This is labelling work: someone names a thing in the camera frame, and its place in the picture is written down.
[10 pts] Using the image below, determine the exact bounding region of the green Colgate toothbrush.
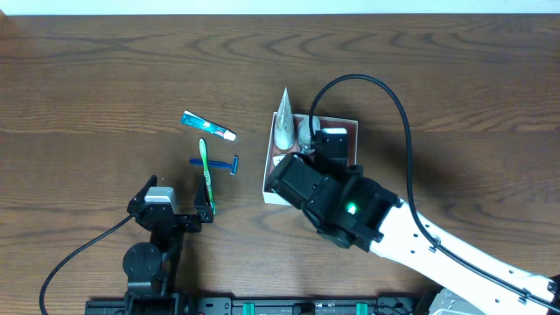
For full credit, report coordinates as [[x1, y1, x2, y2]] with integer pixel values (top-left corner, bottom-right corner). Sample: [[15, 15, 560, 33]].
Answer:
[[199, 138, 216, 214]]

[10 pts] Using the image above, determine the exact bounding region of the white cream tube gold cap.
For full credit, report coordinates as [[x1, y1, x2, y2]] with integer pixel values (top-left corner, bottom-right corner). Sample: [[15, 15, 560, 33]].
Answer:
[[273, 87, 295, 151]]

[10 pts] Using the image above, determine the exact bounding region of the green white soap packet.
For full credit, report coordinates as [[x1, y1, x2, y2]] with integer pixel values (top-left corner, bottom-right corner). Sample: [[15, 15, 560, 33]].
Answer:
[[272, 154, 286, 167]]

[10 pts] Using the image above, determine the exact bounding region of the clear bottle blue liquid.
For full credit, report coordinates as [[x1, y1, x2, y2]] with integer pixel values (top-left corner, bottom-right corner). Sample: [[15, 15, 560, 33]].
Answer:
[[297, 115, 314, 155]]

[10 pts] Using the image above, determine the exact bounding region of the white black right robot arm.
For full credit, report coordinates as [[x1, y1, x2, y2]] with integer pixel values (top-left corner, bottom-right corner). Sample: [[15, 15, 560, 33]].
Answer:
[[264, 153, 559, 314]]

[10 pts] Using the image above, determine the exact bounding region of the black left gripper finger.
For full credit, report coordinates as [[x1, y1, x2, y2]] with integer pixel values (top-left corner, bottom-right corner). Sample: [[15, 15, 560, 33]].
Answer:
[[129, 175, 158, 206], [194, 177, 214, 223]]

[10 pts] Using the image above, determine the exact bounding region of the green Colgate toothpaste tube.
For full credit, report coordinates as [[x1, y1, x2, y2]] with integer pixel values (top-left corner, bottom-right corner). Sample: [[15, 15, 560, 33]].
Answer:
[[179, 110, 236, 141]]

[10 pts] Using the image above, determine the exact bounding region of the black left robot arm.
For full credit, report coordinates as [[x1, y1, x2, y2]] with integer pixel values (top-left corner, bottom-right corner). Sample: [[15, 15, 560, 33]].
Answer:
[[122, 176, 214, 315]]

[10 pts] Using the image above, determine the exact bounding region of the blue disposable razor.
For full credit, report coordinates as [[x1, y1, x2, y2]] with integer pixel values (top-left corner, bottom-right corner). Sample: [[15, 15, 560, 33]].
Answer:
[[189, 155, 239, 176]]

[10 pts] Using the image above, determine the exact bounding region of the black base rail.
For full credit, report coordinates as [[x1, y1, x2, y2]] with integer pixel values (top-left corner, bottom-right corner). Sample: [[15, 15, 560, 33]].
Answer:
[[84, 295, 416, 315]]

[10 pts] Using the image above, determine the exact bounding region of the pink cardboard box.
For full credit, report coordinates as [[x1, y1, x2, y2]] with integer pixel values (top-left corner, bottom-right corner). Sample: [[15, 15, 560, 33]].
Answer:
[[262, 112, 359, 206]]

